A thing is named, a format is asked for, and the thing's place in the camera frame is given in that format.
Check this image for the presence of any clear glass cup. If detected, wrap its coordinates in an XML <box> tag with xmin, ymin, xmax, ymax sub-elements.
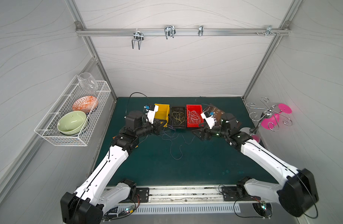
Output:
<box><xmin>77</xmin><ymin>72</ymin><xmax>98</xmax><ymax>94</ymax></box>

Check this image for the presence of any metal bracket hook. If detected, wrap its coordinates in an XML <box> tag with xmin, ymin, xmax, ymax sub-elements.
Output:
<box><xmin>255</xmin><ymin>25</ymin><xmax>281</xmax><ymax>37</ymax></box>

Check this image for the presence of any green tabletop mat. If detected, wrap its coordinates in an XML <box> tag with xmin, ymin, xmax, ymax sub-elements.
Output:
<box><xmin>97</xmin><ymin>94</ymin><xmax>275</xmax><ymax>186</ymax></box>

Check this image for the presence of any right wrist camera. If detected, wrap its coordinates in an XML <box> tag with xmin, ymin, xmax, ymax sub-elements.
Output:
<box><xmin>201</xmin><ymin>112</ymin><xmax>215</xmax><ymax>129</ymax></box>

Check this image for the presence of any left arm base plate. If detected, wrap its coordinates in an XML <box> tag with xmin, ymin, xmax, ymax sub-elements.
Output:
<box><xmin>134</xmin><ymin>187</ymin><xmax>150</xmax><ymax>203</ymax></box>

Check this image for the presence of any orange patterned bowl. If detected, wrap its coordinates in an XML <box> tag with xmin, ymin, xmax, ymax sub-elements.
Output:
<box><xmin>72</xmin><ymin>96</ymin><xmax>99</xmax><ymax>113</ymax></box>

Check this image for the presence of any aluminium rail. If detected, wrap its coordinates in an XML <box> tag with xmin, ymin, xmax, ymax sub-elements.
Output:
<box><xmin>70</xmin><ymin>184</ymin><xmax>301</xmax><ymax>207</ymax></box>
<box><xmin>76</xmin><ymin>27</ymin><xmax>291</xmax><ymax>37</ymax></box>

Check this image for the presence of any white cable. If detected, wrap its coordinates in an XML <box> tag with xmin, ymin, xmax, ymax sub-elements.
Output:
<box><xmin>187</xmin><ymin>110</ymin><xmax>203</xmax><ymax>125</ymax></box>

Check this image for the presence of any small metal hook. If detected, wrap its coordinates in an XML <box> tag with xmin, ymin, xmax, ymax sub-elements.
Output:
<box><xmin>198</xmin><ymin>25</ymin><xmax>204</xmax><ymax>37</ymax></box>

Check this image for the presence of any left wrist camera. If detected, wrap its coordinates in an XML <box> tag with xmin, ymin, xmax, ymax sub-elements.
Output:
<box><xmin>144</xmin><ymin>105</ymin><xmax>159</xmax><ymax>124</ymax></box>

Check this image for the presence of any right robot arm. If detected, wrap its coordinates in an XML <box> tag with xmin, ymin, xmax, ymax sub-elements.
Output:
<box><xmin>193</xmin><ymin>112</ymin><xmax>319</xmax><ymax>217</ymax></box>

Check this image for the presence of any aluminium front rail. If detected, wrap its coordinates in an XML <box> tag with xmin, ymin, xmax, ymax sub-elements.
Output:
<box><xmin>70</xmin><ymin>184</ymin><xmax>301</xmax><ymax>207</ymax></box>

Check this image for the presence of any purple cable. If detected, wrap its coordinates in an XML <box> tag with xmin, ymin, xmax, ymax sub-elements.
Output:
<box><xmin>160</xmin><ymin>125</ymin><xmax>200</xmax><ymax>161</ymax></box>

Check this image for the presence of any aluminium top rail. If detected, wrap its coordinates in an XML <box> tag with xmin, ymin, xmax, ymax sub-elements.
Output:
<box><xmin>76</xmin><ymin>27</ymin><xmax>291</xmax><ymax>37</ymax></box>

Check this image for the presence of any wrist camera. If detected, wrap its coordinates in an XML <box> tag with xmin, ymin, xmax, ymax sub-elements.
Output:
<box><xmin>144</xmin><ymin>105</ymin><xmax>159</xmax><ymax>124</ymax></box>
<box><xmin>201</xmin><ymin>112</ymin><xmax>215</xmax><ymax>129</ymax></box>

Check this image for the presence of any silver glass holder stand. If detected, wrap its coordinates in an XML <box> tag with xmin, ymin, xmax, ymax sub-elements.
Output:
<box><xmin>240</xmin><ymin>97</ymin><xmax>293</xmax><ymax>143</ymax></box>

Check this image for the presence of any metal loop hook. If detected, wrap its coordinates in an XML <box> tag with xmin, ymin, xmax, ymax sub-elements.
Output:
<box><xmin>164</xmin><ymin>25</ymin><xmax>176</xmax><ymax>39</ymax></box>

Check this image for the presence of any green bowl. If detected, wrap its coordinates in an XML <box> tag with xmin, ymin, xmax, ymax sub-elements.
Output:
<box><xmin>57</xmin><ymin>111</ymin><xmax>87</xmax><ymax>135</ymax></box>

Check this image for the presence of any brown chips bag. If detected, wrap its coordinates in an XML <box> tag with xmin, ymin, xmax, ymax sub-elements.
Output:
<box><xmin>205</xmin><ymin>105</ymin><xmax>225</xmax><ymax>120</ymax></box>

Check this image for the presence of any red plastic bin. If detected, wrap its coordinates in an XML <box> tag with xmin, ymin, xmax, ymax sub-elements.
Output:
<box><xmin>186</xmin><ymin>105</ymin><xmax>204</xmax><ymax>128</ymax></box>

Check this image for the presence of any pink plastic wine glass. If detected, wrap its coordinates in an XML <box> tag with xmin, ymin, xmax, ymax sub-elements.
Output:
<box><xmin>249</xmin><ymin>104</ymin><xmax>293</xmax><ymax>142</ymax></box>

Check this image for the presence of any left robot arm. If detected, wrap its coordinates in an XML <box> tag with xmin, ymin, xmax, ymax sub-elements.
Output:
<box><xmin>60</xmin><ymin>110</ymin><xmax>167</xmax><ymax>224</ymax></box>

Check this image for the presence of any yellow cable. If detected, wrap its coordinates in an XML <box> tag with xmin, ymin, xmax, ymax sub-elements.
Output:
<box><xmin>172</xmin><ymin>111</ymin><xmax>186</xmax><ymax>126</ymax></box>

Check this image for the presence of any metal double hook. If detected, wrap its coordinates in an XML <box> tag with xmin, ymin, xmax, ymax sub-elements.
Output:
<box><xmin>131</xmin><ymin>31</ymin><xmax>144</xmax><ymax>50</ymax></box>

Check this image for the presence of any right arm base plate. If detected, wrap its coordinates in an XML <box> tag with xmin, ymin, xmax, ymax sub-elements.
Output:
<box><xmin>218</xmin><ymin>185</ymin><xmax>261</xmax><ymax>201</ymax></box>

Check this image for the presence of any black plastic bin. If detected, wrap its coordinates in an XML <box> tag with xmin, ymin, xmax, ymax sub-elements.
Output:
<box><xmin>170</xmin><ymin>106</ymin><xmax>187</xmax><ymax>129</ymax></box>

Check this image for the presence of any white wire basket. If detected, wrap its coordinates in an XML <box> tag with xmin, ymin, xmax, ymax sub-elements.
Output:
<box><xmin>34</xmin><ymin>77</ymin><xmax>111</xmax><ymax>147</ymax></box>

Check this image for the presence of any yellow plastic bin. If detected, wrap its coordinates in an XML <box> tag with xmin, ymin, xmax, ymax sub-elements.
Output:
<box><xmin>155</xmin><ymin>104</ymin><xmax>170</xmax><ymax>127</ymax></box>

